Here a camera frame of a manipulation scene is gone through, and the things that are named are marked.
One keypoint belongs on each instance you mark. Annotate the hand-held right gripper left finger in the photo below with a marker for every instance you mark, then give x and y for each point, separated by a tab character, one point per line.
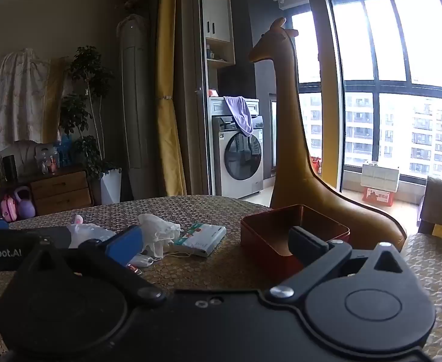
123	247

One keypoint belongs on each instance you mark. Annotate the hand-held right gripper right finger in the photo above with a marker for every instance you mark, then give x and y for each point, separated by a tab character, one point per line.
307	245

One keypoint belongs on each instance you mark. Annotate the white towel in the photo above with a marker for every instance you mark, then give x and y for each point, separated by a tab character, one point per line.
157	230

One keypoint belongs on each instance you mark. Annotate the red metal box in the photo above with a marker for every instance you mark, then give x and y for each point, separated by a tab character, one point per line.
258	233

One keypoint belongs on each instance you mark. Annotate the purple kettlebell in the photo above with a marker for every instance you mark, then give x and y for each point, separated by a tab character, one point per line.
25	205

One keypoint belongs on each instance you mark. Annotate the black speaker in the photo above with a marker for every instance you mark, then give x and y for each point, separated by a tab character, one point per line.
10	167

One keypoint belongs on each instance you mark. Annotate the white planter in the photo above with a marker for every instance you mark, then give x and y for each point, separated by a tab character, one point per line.
111	188

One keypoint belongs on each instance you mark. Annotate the wooden drawer cabinet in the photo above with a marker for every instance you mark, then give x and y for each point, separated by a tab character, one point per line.
58	192

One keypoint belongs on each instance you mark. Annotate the white tissue pack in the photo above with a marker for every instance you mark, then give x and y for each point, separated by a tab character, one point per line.
202	237

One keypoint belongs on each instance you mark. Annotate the red bucket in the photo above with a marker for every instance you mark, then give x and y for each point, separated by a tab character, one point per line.
315	166

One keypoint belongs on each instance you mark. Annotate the clear toy package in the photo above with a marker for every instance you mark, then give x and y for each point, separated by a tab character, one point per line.
46	160

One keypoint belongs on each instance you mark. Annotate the red cardboard box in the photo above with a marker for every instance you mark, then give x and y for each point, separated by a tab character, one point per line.
377	197

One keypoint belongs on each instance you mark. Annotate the cardboard box by window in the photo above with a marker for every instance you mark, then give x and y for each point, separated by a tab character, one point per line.
379	175

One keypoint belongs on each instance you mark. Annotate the blue bottle pack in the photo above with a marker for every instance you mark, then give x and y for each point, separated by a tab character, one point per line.
64	151

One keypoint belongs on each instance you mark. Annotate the silver washing machine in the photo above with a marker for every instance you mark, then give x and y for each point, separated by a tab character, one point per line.
240	166

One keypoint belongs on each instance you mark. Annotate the white printed cloth cover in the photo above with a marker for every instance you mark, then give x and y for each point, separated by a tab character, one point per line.
9	101

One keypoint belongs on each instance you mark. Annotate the brown cushion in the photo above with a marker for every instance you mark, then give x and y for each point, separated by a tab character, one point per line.
440	200

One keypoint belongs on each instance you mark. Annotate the white standing air conditioner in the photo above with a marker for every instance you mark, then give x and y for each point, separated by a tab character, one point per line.
134	101

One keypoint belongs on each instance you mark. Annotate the purple cloth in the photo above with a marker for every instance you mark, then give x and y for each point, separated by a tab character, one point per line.
240	115

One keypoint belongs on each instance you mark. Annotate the yellow curtain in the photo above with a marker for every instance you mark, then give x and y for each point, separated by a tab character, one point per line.
166	83

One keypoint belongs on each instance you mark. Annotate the green potted plant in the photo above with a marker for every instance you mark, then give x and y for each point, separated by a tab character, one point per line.
89	71

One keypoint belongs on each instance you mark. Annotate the dark tall cabinet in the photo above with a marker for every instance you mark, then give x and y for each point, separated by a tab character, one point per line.
243	15

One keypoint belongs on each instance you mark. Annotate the white wall cabinet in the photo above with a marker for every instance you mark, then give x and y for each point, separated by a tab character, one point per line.
216	15

